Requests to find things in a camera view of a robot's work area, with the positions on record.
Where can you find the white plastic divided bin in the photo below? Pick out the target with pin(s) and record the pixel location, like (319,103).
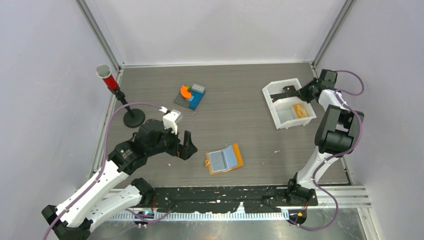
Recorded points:
(280,110)

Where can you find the white slotted cable duct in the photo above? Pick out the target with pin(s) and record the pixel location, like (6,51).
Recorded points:
(238,215)

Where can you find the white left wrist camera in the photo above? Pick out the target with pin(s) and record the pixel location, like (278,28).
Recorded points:
(170,120)

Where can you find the orange leather card holder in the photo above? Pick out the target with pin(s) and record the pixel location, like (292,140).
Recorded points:
(224,160)

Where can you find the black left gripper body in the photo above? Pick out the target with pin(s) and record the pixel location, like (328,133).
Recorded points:
(168,143)

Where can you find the black microphone stand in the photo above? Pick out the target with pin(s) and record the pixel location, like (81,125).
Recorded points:
(133,117)

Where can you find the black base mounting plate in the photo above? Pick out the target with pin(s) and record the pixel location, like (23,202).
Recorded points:
(222,199)

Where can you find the black credit card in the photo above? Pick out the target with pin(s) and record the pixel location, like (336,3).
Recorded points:
(289,89)
(284,95)

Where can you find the toy brick assembly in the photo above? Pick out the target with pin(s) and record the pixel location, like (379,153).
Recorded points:
(190,96)

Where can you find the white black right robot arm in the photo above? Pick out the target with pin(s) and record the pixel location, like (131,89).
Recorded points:
(338,134)

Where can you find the orange credit card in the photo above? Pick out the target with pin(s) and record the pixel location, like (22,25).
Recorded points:
(299,111)

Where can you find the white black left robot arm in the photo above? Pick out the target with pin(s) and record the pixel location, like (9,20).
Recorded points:
(78,216)

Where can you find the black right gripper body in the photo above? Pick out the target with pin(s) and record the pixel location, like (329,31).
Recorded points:
(306,91)

